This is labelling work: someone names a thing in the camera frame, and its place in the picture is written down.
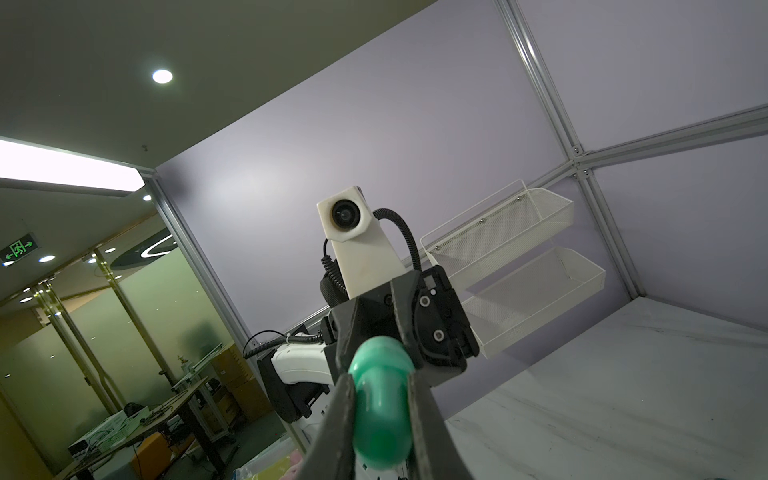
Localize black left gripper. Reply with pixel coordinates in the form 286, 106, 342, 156
296, 266, 480, 480

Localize green stamp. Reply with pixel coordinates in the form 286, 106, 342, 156
348, 336, 415, 471

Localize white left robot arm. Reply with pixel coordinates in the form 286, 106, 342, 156
244, 256, 479, 479

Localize stacked cardboard boxes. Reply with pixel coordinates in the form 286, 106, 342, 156
211, 343, 274, 421

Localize white two-tier mesh shelf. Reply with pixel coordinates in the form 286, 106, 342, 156
420, 180, 606, 358

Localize wooden office desk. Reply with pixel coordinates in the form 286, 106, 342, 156
54, 376, 228, 479

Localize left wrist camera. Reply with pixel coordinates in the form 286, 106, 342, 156
317, 186, 406, 298

